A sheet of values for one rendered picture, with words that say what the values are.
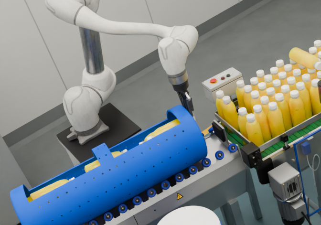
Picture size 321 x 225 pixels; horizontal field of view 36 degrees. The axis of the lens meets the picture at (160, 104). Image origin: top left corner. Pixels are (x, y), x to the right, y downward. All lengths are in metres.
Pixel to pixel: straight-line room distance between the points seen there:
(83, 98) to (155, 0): 2.84
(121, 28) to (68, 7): 0.26
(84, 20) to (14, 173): 1.79
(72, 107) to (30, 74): 2.32
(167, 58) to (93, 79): 0.67
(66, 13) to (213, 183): 1.06
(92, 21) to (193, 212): 0.95
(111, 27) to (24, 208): 0.87
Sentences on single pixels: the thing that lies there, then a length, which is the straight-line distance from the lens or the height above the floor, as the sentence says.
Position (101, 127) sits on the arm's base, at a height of 1.04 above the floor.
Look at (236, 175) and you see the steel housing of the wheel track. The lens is 2.46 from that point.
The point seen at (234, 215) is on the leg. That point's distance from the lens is 2.68.
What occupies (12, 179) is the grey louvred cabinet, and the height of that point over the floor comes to 0.46.
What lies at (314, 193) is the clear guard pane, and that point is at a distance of 2.65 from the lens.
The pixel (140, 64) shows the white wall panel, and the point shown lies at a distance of 5.38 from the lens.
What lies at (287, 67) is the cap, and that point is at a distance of 2.65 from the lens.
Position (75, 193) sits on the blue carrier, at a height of 1.17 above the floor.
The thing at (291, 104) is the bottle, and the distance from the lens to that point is 2.46.
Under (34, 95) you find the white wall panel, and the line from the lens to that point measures 5.00.
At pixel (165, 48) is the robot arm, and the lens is 2.13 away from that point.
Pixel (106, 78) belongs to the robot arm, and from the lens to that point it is 2.72.
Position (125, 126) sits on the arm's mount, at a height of 1.02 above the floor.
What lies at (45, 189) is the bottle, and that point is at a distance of 2.25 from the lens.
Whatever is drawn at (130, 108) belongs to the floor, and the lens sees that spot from 4.86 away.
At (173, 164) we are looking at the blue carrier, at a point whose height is 1.08.
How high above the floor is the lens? 2.47
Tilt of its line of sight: 31 degrees down
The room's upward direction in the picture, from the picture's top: 20 degrees counter-clockwise
